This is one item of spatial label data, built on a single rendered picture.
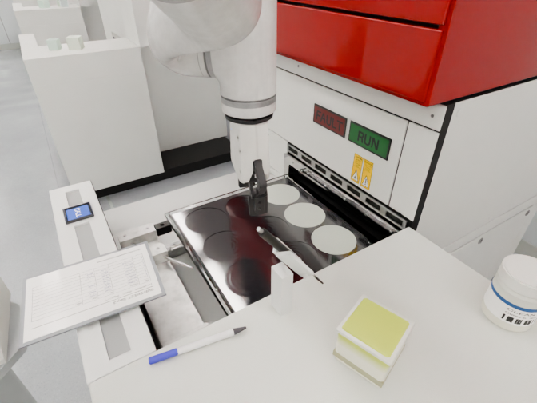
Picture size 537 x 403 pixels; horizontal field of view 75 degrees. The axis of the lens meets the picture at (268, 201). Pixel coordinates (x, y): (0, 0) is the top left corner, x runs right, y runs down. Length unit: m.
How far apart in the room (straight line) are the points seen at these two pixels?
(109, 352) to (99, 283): 0.13
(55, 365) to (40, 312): 1.21
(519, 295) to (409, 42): 0.40
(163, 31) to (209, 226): 0.52
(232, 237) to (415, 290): 0.40
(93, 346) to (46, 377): 1.26
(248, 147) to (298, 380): 0.33
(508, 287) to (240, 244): 0.49
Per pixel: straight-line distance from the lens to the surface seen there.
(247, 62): 0.50
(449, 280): 0.70
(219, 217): 0.87
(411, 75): 0.64
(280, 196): 0.93
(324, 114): 0.89
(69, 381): 1.80
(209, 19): 0.32
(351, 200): 0.87
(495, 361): 0.62
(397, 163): 0.76
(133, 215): 1.07
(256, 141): 0.53
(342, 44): 0.75
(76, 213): 0.87
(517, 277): 0.60
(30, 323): 0.66
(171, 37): 0.42
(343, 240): 0.81
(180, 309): 0.71
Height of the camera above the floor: 1.42
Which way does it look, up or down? 35 degrees down
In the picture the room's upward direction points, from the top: straight up
